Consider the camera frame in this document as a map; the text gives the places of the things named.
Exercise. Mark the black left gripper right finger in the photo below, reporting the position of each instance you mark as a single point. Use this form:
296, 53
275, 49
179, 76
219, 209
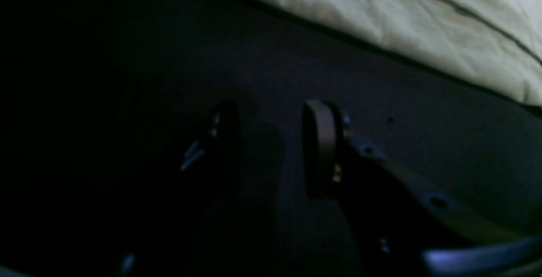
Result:
403, 226

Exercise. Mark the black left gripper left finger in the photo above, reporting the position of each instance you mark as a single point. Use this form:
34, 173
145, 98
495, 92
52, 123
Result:
166, 209

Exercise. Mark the light green T-shirt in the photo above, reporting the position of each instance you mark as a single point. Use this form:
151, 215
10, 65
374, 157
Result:
494, 44

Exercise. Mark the black table cloth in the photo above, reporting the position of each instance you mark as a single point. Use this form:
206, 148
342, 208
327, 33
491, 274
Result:
94, 91

